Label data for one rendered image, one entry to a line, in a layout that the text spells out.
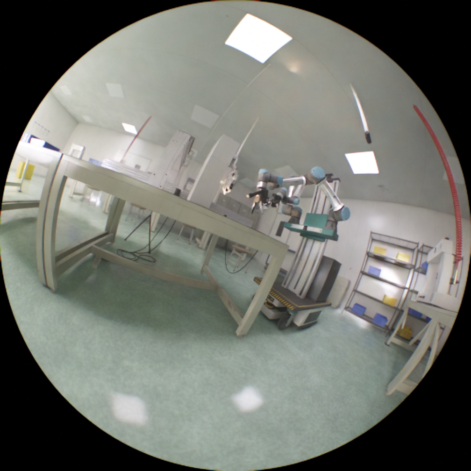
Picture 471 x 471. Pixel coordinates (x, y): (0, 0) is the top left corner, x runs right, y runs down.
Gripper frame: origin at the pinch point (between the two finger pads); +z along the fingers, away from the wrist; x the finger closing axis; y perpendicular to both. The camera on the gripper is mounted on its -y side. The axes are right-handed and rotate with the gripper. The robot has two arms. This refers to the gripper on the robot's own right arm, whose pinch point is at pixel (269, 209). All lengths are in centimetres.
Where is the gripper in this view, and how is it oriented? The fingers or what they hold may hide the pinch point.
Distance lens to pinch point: 135.5
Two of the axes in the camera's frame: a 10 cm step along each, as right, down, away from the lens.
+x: -7.6, -3.7, 5.3
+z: -5.8, 7.5, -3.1
